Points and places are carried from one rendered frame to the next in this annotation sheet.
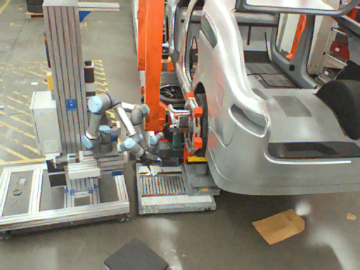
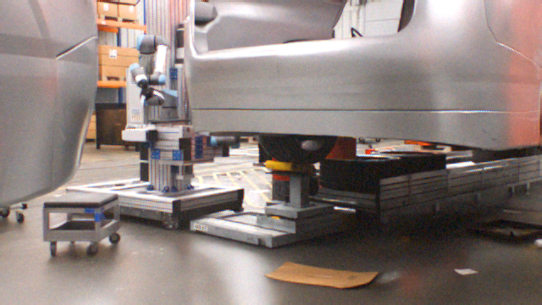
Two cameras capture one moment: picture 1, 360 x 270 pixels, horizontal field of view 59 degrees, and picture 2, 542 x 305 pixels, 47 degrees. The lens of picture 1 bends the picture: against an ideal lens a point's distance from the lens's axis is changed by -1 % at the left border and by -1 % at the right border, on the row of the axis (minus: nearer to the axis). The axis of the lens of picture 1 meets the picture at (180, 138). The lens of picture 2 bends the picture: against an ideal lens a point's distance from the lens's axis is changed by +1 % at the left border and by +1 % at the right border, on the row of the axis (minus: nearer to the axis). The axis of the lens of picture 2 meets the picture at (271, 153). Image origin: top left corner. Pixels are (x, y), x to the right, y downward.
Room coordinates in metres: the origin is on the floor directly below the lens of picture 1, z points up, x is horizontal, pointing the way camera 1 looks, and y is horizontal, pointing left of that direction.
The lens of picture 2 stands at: (0.34, -3.67, 0.93)
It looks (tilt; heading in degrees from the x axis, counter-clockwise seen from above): 5 degrees down; 55
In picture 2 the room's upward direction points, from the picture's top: straight up
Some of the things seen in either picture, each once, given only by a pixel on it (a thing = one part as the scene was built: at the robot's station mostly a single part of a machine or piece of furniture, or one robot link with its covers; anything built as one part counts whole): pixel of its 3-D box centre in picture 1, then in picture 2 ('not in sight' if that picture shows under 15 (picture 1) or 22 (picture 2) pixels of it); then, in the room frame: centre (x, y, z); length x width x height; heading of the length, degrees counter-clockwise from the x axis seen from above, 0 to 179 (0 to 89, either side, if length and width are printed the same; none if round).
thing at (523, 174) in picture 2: not in sight; (498, 170); (6.35, 0.56, 0.20); 1.00 x 0.86 x 0.39; 12
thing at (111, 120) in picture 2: not in sight; (131, 125); (5.31, 8.65, 0.49); 1.27 x 0.88 x 0.97; 109
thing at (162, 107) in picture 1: (179, 114); (323, 135); (3.40, 0.04, 0.69); 0.52 x 0.17 x 0.35; 102
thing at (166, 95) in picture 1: (174, 98); (407, 165); (4.47, 0.16, 0.39); 0.66 x 0.66 x 0.24
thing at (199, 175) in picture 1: (201, 165); (299, 191); (2.94, -0.26, 0.32); 0.40 x 0.30 x 0.28; 12
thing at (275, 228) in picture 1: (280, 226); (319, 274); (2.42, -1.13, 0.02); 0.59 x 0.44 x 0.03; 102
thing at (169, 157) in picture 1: (174, 155); (300, 193); (3.19, 0.06, 0.26); 0.42 x 0.18 x 0.35; 102
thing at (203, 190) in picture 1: (199, 178); (299, 219); (2.94, -0.26, 0.13); 0.50 x 0.36 x 0.10; 12
